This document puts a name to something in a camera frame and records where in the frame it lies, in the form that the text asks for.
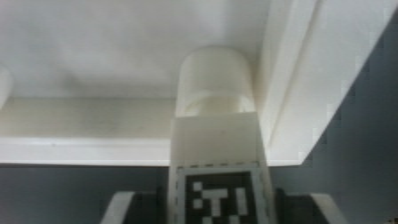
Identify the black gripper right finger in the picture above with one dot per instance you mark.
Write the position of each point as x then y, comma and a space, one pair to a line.
306, 208

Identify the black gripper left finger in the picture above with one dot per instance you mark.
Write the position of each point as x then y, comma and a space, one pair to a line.
133, 208

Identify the white table leg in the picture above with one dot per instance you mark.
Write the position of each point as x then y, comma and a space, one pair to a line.
219, 178

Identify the white square tabletop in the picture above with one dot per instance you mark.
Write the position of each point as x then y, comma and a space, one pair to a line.
91, 53

